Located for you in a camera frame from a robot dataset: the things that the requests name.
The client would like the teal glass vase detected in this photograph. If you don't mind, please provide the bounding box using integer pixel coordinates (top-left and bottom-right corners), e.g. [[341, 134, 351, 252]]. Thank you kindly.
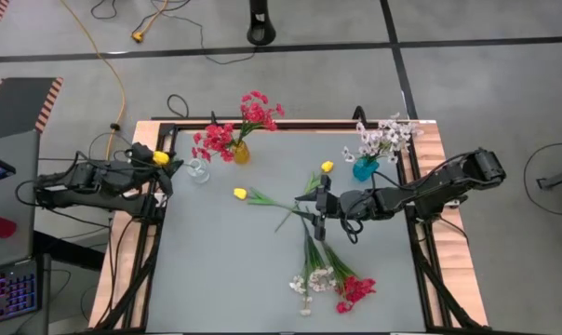
[[352, 155, 380, 182]]

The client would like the long yellow cable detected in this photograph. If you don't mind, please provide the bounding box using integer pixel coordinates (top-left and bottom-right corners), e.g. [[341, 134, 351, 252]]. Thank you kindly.
[[60, 0, 127, 162]]

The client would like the white artificial flower bunch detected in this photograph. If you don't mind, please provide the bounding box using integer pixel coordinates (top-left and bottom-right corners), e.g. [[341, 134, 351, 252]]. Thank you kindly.
[[340, 121, 389, 165], [373, 111, 424, 159], [288, 218, 337, 317]]

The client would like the black floor cable loop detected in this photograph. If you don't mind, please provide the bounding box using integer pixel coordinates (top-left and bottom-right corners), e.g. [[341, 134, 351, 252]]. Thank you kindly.
[[522, 141, 562, 216]]

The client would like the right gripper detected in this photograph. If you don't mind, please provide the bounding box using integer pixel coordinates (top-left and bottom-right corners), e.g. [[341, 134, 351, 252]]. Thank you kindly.
[[292, 174, 359, 242]]

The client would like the large black mat striped edge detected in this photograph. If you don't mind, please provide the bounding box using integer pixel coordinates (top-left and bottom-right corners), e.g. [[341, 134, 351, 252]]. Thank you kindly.
[[0, 76, 64, 143]]

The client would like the clear textured glass vase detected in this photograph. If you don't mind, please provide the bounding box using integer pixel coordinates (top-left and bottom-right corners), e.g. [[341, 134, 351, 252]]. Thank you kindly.
[[185, 157, 211, 184]]

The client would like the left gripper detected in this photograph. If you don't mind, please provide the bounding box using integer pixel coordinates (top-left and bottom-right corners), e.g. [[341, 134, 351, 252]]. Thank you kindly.
[[129, 141, 184, 196]]

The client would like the amber glass vase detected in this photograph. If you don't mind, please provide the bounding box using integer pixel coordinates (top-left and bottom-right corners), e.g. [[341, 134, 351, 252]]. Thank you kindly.
[[232, 141, 252, 166]]

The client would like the grey desk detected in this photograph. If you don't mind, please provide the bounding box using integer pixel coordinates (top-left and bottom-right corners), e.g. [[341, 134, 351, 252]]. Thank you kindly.
[[0, 129, 41, 274]]

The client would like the yellow artificial tulip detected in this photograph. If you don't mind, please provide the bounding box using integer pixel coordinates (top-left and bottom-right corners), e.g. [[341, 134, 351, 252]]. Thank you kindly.
[[274, 160, 335, 233], [233, 187, 310, 218], [152, 150, 203, 178]]

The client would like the black flat bar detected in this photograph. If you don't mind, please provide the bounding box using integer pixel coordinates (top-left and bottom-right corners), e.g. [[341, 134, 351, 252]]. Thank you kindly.
[[150, 115, 267, 122]]

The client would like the yellow plug with cable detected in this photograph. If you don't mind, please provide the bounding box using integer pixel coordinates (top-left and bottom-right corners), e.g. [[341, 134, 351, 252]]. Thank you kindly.
[[130, 0, 170, 45]]

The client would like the small black cable loop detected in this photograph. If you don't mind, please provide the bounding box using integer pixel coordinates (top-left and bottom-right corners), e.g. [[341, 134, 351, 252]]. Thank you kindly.
[[167, 94, 191, 120]]

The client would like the keyboard with purple lights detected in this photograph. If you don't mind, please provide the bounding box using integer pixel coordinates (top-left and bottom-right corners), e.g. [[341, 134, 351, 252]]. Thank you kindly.
[[0, 258, 43, 327]]

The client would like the black round stand base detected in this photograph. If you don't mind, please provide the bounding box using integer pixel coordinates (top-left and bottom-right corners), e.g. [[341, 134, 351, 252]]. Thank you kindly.
[[246, 0, 277, 47]]

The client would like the black metal table frame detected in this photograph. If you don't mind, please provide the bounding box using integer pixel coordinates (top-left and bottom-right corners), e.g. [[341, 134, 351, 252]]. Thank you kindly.
[[94, 119, 491, 335]]

